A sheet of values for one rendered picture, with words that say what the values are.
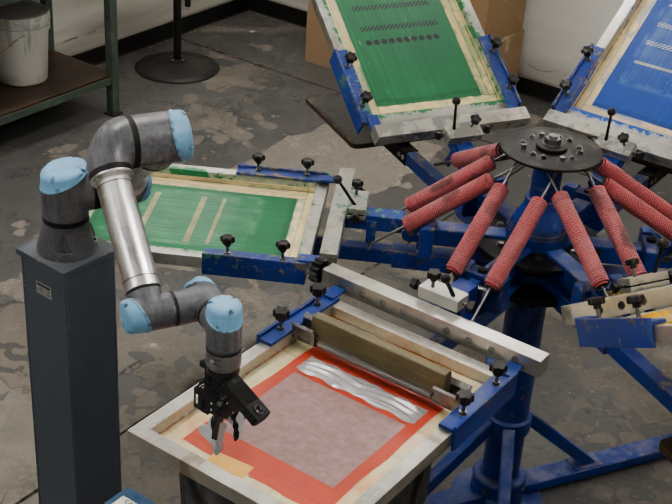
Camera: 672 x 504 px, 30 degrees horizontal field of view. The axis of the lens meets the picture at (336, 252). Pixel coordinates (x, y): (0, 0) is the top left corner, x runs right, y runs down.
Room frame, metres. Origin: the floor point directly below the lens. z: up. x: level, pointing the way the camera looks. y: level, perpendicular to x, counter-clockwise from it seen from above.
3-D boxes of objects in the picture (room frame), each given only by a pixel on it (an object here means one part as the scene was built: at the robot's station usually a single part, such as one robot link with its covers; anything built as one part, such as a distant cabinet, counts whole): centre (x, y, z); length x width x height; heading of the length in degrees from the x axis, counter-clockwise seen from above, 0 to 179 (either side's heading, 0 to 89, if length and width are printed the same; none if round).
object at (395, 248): (3.37, 0.02, 0.90); 1.24 x 0.06 x 0.06; 86
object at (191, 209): (3.39, 0.30, 1.05); 1.08 x 0.61 x 0.23; 86
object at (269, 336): (2.81, 0.09, 0.98); 0.30 x 0.05 x 0.07; 146
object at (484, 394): (2.50, -0.37, 0.98); 0.30 x 0.05 x 0.07; 146
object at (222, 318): (2.16, 0.22, 1.38); 0.09 x 0.08 x 0.11; 28
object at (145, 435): (2.46, -0.01, 0.97); 0.79 x 0.58 x 0.04; 146
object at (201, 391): (2.17, 0.23, 1.22); 0.09 x 0.08 x 0.12; 56
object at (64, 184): (2.75, 0.67, 1.37); 0.13 x 0.12 x 0.14; 118
